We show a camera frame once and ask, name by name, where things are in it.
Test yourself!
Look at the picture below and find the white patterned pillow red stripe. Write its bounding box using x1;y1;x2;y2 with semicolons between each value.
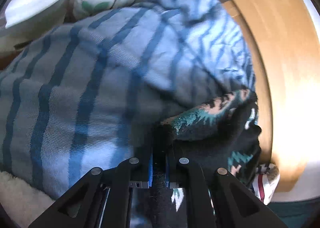
251;163;280;205

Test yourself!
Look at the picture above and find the dark green curtain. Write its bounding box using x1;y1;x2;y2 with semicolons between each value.
268;198;319;227

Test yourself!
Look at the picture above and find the white fluffy blanket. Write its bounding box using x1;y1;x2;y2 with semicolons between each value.
1;172;55;227

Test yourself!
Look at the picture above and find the blue striped blanket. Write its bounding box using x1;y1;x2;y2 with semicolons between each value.
1;0;255;199

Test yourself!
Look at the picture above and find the wooden headboard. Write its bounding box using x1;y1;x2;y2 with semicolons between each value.
223;0;319;192

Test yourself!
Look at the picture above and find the black patterned knit sweater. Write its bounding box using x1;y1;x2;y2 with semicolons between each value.
130;88;263;228

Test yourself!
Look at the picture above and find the white plastic storage box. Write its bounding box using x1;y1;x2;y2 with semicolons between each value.
1;0;68;41

